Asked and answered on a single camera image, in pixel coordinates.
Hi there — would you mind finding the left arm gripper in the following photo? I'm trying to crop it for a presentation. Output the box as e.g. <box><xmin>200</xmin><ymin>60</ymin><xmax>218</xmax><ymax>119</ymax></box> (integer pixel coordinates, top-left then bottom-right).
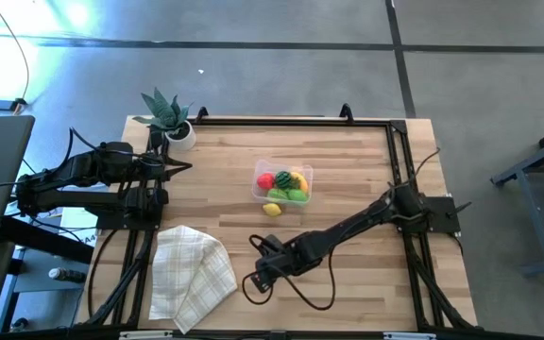
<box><xmin>131</xmin><ymin>153</ymin><xmax>194</xmax><ymax>184</ymax></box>

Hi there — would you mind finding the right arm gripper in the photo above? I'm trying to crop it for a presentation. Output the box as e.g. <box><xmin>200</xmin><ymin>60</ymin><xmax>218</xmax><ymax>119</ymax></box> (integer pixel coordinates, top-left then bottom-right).
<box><xmin>249</xmin><ymin>248</ymin><xmax>302</xmax><ymax>295</ymax></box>

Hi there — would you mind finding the clear plastic tupperware container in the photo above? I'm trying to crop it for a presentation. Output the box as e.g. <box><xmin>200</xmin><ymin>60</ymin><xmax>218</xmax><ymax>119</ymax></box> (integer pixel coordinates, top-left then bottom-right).
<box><xmin>251</xmin><ymin>159</ymin><xmax>315</xmax><ymax>208</ymax></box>

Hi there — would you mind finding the red toy apple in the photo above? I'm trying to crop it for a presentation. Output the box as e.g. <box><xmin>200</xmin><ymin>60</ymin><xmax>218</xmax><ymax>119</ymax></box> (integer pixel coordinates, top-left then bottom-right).
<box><xmin>256</xmin><ymin>172</ymin><xmax>276</xmax><ymax>191</ymax></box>

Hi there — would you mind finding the dark green toy watermelon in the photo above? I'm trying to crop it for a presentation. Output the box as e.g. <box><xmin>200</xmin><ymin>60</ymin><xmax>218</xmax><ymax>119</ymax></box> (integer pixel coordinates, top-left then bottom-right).
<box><xmin>274</xmin><ymin>170</ymin><xmax>295</xmax><ymax>190</ymax></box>

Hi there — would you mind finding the yellow toy banana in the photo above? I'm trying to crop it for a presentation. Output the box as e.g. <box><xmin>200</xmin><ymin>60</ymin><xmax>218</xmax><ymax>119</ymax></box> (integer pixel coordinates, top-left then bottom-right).
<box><xmin>290</xmin><ymin>171</ymin><xmax>310</xmax><ymax>195</ymax></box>

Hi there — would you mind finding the green plant in white pot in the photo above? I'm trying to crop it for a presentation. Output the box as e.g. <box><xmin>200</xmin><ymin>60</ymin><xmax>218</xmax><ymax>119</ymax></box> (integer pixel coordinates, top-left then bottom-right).
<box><xmin>132</xmin><ymin>87</ymin><xmax>197</xmax><ymax>152</ymax></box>

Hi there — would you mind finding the white checked cloth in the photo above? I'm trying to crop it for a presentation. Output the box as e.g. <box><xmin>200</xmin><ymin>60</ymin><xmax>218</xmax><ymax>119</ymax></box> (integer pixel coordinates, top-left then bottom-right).
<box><xmin>147</xmin><ymin>225</ymin><xmax>239</xmax><ymax>335</ymax></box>

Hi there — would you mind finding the white paper sheet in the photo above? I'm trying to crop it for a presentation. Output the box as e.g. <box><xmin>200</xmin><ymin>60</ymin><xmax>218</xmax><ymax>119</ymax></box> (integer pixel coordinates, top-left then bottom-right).
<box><xmin>59</xmin><ymin>207</ymin><xmax>98</xmax><ymax>247</ymax></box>

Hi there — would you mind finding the white table edge clamp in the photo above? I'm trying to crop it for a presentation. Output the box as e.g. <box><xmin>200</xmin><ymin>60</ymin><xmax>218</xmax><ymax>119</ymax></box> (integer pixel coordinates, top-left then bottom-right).
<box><xmin>119</xmin><ymin>330</ymin><xmax>174</xmax><ymax>340</ymax></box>
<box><xmin>383</xmin><ymin>331</ymin><xmax>437</xmax><ymax>340</ymax></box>

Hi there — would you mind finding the black side desk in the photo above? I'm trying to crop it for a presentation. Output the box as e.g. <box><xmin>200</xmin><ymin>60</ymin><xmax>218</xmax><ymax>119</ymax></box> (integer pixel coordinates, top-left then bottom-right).
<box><xmin>0</xmin><ymin>214</ymin><xmax>94</xmax><ymax>340</ymax></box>

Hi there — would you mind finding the dark bottle white cap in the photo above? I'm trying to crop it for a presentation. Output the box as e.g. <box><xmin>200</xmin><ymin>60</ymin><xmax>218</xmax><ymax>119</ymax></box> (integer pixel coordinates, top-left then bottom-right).
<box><xmin>47</xmin><ymin>266</ymin><xmax>88</xmax><ymax>283</ymax></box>

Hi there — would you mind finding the blue grey metal cart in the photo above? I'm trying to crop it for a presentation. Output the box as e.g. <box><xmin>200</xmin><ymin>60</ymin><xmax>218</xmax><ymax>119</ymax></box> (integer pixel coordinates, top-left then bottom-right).
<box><xmin>490</xmin><ymin>117</ymin><xmax>544</xmax><ymax>279</ymax></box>

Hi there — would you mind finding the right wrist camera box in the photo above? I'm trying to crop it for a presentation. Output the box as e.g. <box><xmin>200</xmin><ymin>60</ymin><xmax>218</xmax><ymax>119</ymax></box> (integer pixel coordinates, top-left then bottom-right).
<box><xmin>262</xmin><ymin>234</ymin><xmax>286</xmax><ymax>257</ymax></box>

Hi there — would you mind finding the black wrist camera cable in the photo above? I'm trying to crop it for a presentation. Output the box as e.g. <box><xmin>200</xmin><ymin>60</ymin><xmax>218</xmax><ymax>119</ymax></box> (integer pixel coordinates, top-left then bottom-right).
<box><xmin>242</xmin><ymin>234</ymin><xmax>338</xmax><ymax>312</ymax></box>

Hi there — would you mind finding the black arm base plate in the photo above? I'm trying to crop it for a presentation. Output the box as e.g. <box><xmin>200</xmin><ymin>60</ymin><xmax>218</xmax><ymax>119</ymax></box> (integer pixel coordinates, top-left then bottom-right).
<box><xmin>392</xmin><ymin>195</ymin><xmax>472</xmax><ymax>234</ymax></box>
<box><xmin>95</xmin><ymin>207</ymin><xmax>163</xmax><ymax>231</ymax></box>

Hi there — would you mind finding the black aluminium table frame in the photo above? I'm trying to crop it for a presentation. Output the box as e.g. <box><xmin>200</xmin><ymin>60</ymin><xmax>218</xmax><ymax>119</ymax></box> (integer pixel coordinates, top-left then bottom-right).
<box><xmin>76</xmin><ymin>102</ymin><xmax>479</xmax><ymax>339</ymax></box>

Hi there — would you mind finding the orange floor cable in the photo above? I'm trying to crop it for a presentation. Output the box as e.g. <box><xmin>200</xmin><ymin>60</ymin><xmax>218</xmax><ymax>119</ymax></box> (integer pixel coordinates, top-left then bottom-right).
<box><xmin>0</xmin><ymin>0</ymin><xmax>31</xmax><ymax>103</ymax></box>

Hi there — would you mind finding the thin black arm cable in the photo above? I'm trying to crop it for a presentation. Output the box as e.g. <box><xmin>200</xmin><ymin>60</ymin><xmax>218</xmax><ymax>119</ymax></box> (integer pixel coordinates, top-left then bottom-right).
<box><xmin>412</xmin><ymin>146</ymin><xmax>442</xmax><ymax>184</ymax></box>

